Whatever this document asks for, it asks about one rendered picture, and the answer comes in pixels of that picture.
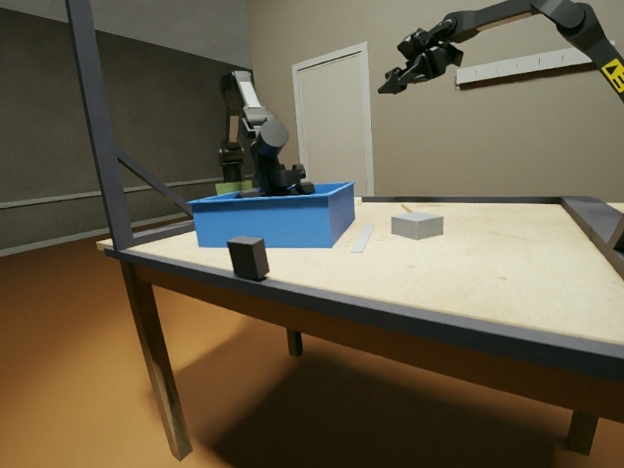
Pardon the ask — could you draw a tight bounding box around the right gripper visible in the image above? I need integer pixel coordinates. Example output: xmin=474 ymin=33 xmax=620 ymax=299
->
xmin=377 ymin=46 xmax=446 ymax=95

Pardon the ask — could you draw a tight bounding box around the thin beige wooden stick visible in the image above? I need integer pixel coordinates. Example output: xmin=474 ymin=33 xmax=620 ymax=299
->
xmin=401 ymin=202 xmax=417 ymax=213

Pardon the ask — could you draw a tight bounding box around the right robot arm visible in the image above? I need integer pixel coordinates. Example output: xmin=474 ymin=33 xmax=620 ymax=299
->
xmin=397 ymin=0 xmax=624 ymax=103

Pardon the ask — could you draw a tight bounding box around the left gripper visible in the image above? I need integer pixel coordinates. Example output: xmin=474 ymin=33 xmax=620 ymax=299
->
xmin=233 ymin=160 xmax=316 ymax=199

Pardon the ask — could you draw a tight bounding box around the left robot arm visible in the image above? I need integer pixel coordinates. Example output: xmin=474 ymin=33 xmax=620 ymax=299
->
xmin=218 ymin=70 xmax=306 ymax=191

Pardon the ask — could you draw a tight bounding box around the grey flat bar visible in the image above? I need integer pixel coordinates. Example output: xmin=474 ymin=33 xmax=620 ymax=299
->
xmin=350 ymin=225 xmax=374 ymax=253

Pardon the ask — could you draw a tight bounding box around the blue open box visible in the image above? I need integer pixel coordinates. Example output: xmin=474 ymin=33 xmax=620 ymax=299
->
xmin=187 ymin=182 xmax=356 ymax=248

